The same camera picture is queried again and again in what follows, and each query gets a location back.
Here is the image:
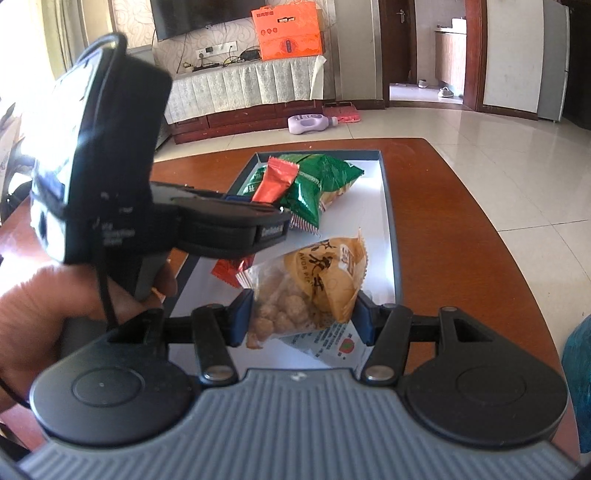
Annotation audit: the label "dark-rimmed white box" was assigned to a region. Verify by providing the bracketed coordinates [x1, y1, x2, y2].
[164, 148, 404, 376]

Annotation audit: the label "white printed snack packet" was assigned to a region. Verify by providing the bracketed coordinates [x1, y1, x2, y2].
[277, 320, 371, 371]

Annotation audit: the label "person's left hand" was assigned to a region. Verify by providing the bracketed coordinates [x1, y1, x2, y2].
[0, 258, 179, 407]

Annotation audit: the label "green snack packet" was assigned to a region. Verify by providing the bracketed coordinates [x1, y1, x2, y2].
[240, 153, 365, 232]

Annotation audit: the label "purple detergent bottle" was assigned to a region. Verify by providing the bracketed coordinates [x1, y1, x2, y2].
[287, 112, 341, 136]

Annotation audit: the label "orange-red stick snack packet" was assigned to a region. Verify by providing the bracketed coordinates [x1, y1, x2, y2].
[211, 156, 299, 289]

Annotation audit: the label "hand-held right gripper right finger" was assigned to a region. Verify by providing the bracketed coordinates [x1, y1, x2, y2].
[353, 290, 498, 387]

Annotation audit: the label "wooden kitchen counter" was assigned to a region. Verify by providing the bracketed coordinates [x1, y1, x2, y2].
[434, 17, 467, 96]

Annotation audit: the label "pale curtain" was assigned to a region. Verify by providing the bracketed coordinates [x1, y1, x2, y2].
[45, 0, 117, 81]

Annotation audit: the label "brown door with handle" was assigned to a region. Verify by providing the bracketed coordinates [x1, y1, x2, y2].
[379, 0, 419, 85]

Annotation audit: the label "orange gift box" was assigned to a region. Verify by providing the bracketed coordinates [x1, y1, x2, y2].
[251, 1, 327, 61]

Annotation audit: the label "clear orange fried-ball snack packet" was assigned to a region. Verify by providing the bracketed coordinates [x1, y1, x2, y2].
[235, 228, 369, 350]

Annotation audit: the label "white wall outlets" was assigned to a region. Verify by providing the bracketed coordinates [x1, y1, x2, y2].
[196, 41, 239, 59]

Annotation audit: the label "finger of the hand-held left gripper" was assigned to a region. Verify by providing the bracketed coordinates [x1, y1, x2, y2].
[151, 181, 254, 206]
[171, 198, 293, 260]

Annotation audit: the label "pale lace tablecloth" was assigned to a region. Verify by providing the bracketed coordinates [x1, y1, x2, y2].
[164, 55, 327, 124]

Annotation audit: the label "black flat television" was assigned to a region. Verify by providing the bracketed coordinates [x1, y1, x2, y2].
[150, 0, 274, 42]

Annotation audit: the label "silver refrigerator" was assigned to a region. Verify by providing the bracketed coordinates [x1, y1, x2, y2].
[537, 0, 574, 123]

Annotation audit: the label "dark wooden television cabinet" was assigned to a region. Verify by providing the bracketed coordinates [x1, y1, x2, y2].
[170, 98, 325, 145]

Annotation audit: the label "teal patterned cloth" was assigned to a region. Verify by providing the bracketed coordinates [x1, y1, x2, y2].
[560, 314, 591, 454]

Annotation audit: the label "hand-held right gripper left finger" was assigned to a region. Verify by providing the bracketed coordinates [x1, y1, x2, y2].
[107, 290, 256, 385]

